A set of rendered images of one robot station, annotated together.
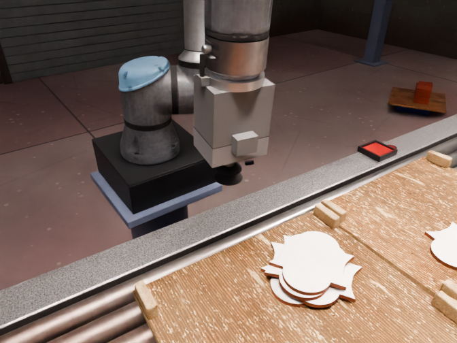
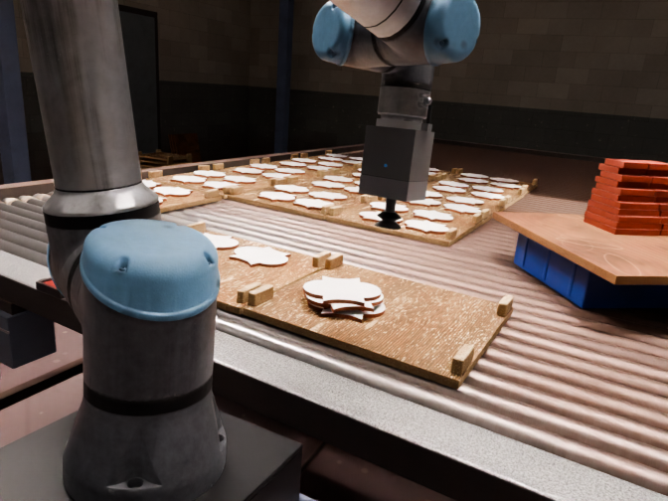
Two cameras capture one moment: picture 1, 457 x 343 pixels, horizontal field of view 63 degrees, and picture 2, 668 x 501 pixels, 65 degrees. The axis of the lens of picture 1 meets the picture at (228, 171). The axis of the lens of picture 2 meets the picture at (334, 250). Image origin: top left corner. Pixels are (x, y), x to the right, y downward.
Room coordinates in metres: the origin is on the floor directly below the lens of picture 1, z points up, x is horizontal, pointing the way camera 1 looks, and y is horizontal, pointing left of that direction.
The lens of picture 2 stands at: (0.91, 0.66, 1.33)
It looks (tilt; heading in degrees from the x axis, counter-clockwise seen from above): 17 degrees down; 242
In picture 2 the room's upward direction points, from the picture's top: 4 degrees clockwise
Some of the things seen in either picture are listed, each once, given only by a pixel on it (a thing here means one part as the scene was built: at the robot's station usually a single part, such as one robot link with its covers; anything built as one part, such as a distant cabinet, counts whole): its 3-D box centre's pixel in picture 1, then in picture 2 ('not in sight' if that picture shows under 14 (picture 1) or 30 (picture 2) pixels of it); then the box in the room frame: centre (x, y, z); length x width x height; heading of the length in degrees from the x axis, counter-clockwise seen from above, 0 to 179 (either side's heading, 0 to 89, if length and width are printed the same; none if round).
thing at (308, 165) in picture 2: not in sight; (311, 164); (-0.24, -1.80, 0.94); 0.41 x 0.35 x 0.04; 124
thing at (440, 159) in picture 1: (438, 158); not in sight; (0.83, -0.54, 0.95); 0.06 x 0.02 x 0.03; 34
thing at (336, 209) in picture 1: (332, 210); (249, 292); (0.61, -0.22, 0.95); 0.06 x 0.02 x 0.03; 34
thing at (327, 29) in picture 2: not in sight; (365, 37); (0.54, 0.02, 1.40); 0.11 x 0.11 x 0.08; 9
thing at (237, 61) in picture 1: (233, 53); (405, 105); (0.45, -0.01, 1.31); 0.08 x 0.08 x 0.05
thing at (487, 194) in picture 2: not in sight; (469, 189); (-0.69, -1.09, 0.94); 0.41 x 0.35 x 0.04; 122
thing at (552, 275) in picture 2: not in sight; (603, 264); (-0.23, -0.09, 0.97); 0.31 x 0.31 x 0.10; 73
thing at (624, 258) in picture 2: not in sight; (638, 243); (-0.29, -0.06, 1.03); 0.50 x 0.50 x 0.02; 73
